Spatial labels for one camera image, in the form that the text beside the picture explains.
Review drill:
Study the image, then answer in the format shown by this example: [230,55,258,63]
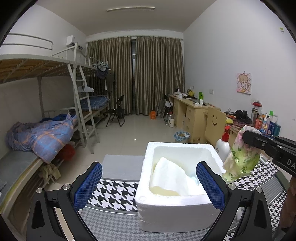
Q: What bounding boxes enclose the houndstooth table mat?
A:
[76,159,290,241]

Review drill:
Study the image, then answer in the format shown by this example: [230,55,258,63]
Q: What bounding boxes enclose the anime girl wall poster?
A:
[236,72,251,95]

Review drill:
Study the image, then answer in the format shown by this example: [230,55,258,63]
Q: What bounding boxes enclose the metal bunk bed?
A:
[0,33,112,216]

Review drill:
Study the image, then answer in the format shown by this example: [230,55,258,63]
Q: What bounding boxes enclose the brown curtains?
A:
[87,36,185,115]

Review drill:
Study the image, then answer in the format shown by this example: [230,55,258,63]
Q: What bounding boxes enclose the white pump lotion bottle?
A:
[215,126,230,162]

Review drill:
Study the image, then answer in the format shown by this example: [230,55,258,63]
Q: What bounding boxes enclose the ceiling tube light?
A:
[106,6,156,12]

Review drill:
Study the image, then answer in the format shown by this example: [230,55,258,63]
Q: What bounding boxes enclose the printed plastic bag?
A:
[222,126,261,183]

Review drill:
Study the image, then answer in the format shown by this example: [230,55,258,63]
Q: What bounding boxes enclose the blue waste bin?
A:
[174,131,191,143]

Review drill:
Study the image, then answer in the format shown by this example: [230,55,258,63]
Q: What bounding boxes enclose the blue plaid quilt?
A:
[6,113,78,164]

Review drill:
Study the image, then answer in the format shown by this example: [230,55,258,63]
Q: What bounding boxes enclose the white air conditioner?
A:
[66,35,84,50]

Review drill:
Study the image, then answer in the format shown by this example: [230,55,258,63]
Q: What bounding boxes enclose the toiletry bottles cluster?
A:
[250,100,281,136]

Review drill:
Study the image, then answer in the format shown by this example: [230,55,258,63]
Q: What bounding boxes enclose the wooden smiley chair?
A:
[205,107,226,146]

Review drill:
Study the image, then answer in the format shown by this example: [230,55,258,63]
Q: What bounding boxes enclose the light wooden desk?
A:
[168,93,246,144]

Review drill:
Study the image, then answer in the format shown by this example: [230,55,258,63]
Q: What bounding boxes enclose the black folding chair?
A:
[106,95,125,127]

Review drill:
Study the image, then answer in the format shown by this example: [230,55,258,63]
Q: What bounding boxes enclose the orange floor container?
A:
[149,110,157,120]

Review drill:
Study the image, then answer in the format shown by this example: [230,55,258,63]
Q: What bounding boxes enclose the white styrofoam box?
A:
[135,142,225,233]

